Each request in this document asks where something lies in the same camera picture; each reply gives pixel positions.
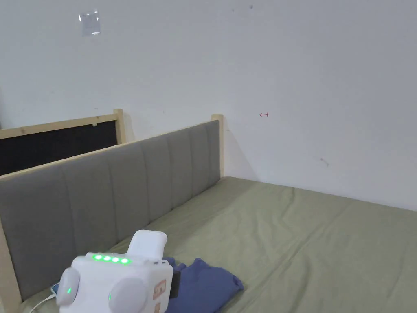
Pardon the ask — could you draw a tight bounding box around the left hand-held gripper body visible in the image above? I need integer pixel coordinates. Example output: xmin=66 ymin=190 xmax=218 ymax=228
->
xmin=57 ymin=229 xmax=181 ymax=313

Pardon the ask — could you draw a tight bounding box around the dark blue shirt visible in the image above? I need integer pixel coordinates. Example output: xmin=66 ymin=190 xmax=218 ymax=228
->
xmin=162 ymin=256 xmax=245 ymax=313

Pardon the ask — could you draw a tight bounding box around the grey padded headboard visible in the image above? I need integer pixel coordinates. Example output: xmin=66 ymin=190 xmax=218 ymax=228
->
xmin=0 ymin=114 xmax=224 ymax=302

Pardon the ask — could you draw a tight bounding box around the black panel wooden headboard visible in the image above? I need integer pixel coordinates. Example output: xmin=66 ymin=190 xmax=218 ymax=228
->
xmin=0 ymin=109 xmax=126 ymax=176

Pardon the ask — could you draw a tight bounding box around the bed with pale green sheet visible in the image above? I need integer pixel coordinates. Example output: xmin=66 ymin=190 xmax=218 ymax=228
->
xmin=18 ymin=176 xmax=417 ymax=313

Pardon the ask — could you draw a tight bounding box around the clear tape patch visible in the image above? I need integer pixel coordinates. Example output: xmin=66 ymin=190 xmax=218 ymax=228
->
xmin=78 ymin=11 xmax=101 ymax=36

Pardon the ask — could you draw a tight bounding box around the white cable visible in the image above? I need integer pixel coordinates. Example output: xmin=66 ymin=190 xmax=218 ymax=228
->
xmin=30 ymin=294 xmax=59 ymax=313

